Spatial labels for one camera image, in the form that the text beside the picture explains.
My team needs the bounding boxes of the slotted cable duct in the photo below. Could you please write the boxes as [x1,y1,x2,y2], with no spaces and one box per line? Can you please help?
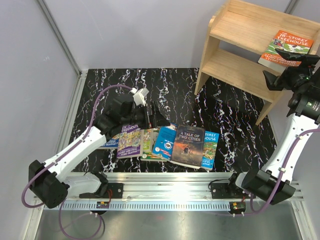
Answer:
[53,200,244,212]

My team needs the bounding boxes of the purple 52-storey treehouse book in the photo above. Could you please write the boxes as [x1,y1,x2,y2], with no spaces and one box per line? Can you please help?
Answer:
[116,124,144,159]

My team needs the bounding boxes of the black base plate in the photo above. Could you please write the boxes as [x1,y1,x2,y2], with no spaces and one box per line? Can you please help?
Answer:
[208,181,245,200]
[79,182,124,199]

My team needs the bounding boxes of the blue paperback book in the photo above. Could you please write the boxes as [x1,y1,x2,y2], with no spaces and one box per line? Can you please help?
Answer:
[151,123,177,161]

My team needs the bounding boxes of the wooden bookshelf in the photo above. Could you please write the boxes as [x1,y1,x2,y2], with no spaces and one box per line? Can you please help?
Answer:
[194,0,320,125]

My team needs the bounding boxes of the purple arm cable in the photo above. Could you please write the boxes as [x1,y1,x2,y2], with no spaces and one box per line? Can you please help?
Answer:
[249,124,320,213]
[21,84,133,237]

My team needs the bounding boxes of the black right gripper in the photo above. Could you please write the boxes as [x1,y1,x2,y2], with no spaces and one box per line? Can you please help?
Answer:
[262,48,320,94]

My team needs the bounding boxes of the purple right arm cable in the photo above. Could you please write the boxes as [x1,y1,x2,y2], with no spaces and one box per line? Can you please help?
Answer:
[249,124,320,213]

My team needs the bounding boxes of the green paperback book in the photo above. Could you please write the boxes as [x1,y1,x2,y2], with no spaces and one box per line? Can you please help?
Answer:
[140,128,166,162]

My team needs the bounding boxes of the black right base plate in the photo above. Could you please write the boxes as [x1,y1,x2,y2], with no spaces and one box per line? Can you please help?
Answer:
[208,181,245,200]

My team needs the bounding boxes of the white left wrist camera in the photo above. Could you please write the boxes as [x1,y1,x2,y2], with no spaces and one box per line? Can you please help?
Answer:
[130,87,149,107]

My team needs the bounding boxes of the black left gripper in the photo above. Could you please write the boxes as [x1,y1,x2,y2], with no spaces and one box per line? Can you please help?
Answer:
[121,101,171,130]

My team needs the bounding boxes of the dark tale of two cities book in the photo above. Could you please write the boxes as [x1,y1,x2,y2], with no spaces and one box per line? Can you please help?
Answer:
[170,124,205,169]

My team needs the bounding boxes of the aluminium mounting rail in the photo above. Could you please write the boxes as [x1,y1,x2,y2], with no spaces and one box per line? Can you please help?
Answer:
[67,172,233,203]

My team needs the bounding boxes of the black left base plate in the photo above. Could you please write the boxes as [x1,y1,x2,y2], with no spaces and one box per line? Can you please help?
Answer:
[79,182,124,199]

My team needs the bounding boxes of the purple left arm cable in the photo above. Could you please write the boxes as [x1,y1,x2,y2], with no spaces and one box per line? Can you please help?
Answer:
[21,84,133,237]

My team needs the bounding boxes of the blue 26-storey treehouse book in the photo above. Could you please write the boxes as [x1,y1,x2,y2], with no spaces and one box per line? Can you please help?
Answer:
[201,131,220,171]

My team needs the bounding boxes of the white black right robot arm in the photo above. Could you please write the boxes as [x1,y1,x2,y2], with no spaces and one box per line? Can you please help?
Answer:
[226,48,320,205]

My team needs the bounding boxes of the orange 78-storey treehouse book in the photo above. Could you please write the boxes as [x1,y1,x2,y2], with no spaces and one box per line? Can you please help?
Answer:
[258,30,314,73]

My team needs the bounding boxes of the blue 91-storey treehouse book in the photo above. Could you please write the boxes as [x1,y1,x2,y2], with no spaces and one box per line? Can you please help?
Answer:
[98,134,119,150]

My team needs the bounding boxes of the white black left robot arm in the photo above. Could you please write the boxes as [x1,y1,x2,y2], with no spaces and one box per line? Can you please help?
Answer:
[27,93,170,209]

